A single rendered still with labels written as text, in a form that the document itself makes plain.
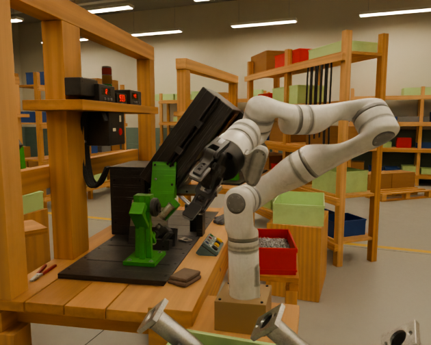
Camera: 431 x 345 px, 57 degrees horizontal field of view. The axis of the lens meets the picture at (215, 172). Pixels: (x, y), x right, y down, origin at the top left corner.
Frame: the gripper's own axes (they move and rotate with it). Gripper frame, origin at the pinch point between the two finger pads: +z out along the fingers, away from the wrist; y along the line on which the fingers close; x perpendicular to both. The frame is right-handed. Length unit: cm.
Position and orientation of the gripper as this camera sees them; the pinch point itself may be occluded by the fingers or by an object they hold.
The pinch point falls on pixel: (191, 197)
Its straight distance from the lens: 67.5
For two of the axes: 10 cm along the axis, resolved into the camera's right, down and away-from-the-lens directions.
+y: 1.8, -7.5, -6.4
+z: -4.4, 5.2, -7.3
